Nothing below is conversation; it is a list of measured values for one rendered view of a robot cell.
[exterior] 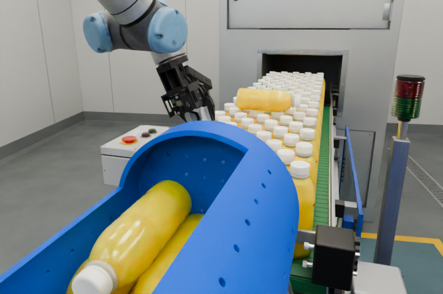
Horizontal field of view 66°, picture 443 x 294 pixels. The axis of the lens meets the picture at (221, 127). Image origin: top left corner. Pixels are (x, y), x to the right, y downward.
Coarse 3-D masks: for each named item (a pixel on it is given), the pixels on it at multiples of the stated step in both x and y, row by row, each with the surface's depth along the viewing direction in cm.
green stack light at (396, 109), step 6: (396, 96) 84; (396, 102) 84; (402, 102) 82; (408, 102) 82; (414, 102) 82; (420, 102) 82; (396, 108) 84; (402, 108) 83; (408, 108) 82; (414, 108) 82; (420, 108) 83; (396, 114) 84; (402, 114) 83; (408, 114) 82; (414, 114) 82
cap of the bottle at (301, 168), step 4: (292, 164) 69; (296, 164) 70; (300, 164) 70; (304, 164) 70; (308, 164) 69; (292, 168) 69; (296, 168) 68; (300, 168) 68; (304, 168) 68; (308, 168) 68; (292, 172) 69; (296, 172) 69; (300, 172) 68; (304, 172) 68; (308, 172) 69
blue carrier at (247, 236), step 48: (144, 144) 51; (192, 144) 55; (240, 144) 46; (144, 192) 60; (192, 192) 57; (240, 192) 36; (288, 192) 47; (48, 240) 41; (192, 240) 27; (240, 240) 31; (288, 240) 41; (0, 288) 34; (48, 288) 41; (192, 288) 23; (240, 288) 27
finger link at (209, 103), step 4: (204, 92) 79; (208, 92) 79; (208, 96) 79; (204, 100) 79; (208, 100) 79; (212, 100) 80; (204, 104) 79; (208, 104) 79; (212, 104) 79; (208, 108) 79; (212, 108) 79; (212, 112) 80; (212, 116) 80; (212, 120) 80
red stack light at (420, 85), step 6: (396, 84) 84; (402, 84) 82; (408, 84) 81; (414, 84) 80; (420, 84) 81; (396, 90) 84; (402, 90) 82; (408, 90) 81; (414, 90) 81; (420, 90) 81; (402, 96) 82; (408, 96) 81; (414, 96) 81; (420, 96) 82
